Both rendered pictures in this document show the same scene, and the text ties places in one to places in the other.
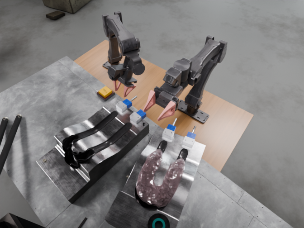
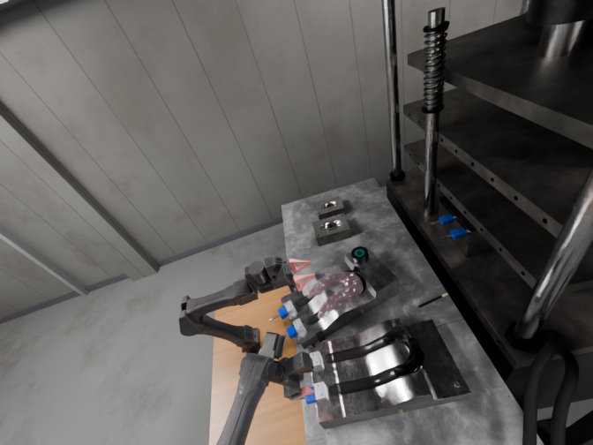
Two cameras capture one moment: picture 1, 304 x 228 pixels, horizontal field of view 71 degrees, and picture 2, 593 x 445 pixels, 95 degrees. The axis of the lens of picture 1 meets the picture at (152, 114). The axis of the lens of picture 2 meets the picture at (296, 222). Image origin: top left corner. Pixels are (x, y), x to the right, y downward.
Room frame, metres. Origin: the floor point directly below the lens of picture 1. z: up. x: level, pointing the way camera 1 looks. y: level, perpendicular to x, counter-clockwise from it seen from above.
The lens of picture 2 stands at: (0.80, 0.54, 1.96)
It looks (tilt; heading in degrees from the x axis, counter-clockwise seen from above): 39 degrees down; 235
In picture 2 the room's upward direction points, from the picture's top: 21 degrees counter-clockwise
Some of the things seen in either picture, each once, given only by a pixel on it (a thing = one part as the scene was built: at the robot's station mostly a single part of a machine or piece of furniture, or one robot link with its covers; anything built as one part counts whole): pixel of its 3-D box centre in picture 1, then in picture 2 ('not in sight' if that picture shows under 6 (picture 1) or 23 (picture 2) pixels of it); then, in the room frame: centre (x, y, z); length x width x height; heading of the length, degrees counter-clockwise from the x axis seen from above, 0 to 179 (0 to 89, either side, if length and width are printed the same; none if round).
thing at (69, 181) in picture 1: (95, 142); (379, 366); (0.51, 0.28, 0.87); 0.50 x 0.26 x 0.14; 137
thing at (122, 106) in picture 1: (128, 102); (308, 395); (0.74, 0.13, 0.89); 0.13 x 0.05 x 0.05; 138
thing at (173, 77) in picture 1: (170, 84); (277, 269); (0.53, -0.07, 1.25); 0.07 x 0.06 x 0.11; 53
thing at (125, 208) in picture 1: (161, 179); (336, 292); (0.33, -0.04, 0.86); 0.50 x 0.26 x 0.11; 155
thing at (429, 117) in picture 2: not in sight; (430, 167); (-0.41, 0.08, 1.10); 0.05 x 0.05 x 1.30
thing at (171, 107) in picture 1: (162, 109); (299, 268); (0.46, -0.04, 1.20); 0.09 x 0.07 x 0.07; 143
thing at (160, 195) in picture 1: (160, 174); (334, 289); (0.34, -0.04, 0.90); 0.26 x 0.18 x 0.08; 155
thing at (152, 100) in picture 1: (154, 104); (301, 276); (0.48, -0.01, 1.20); 0.09 x 0.07 x 0.07; 143
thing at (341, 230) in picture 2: not in sight; (331, 230); (-0.02, -0.33, 0.84); 0.20 x 0.15 x 0.07; 137
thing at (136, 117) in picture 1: (142, 113); (304, 364); (0.67, 0.05, 0.89); 0.13 x 0.05 x 0.05; 137
